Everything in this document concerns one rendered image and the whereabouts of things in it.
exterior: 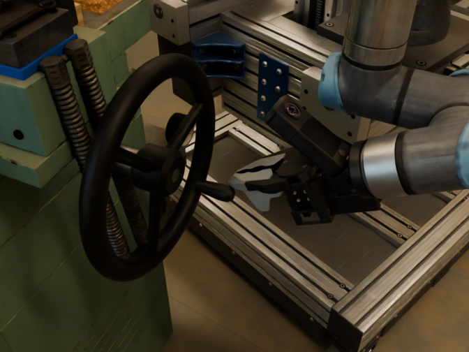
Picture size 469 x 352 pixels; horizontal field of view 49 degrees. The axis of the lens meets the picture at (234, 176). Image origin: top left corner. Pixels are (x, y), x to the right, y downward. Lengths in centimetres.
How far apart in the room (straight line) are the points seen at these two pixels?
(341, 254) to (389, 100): 75
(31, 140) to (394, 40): 42
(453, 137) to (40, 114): 43
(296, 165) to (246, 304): 88
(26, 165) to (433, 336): 120
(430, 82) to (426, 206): 90
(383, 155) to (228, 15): 72
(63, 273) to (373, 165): 52
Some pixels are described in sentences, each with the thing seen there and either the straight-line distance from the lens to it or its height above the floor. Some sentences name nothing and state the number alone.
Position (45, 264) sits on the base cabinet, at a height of 62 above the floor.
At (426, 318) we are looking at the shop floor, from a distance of 156.
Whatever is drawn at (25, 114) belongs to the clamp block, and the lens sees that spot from 58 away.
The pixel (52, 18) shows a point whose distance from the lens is 59.
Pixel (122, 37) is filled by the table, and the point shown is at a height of 86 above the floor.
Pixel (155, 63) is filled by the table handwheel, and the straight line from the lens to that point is 58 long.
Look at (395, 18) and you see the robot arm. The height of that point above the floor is 98.
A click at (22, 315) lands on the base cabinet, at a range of 84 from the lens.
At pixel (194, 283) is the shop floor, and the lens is 154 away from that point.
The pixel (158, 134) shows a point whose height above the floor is 62.
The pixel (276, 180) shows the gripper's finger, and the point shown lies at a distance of 65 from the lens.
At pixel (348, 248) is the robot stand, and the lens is 138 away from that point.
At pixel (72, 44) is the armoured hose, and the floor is 97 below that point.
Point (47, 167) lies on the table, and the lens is 61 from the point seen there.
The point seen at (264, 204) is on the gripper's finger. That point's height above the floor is 73.
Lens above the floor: 123
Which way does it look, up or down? 41 degrees down
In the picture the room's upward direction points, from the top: straight up
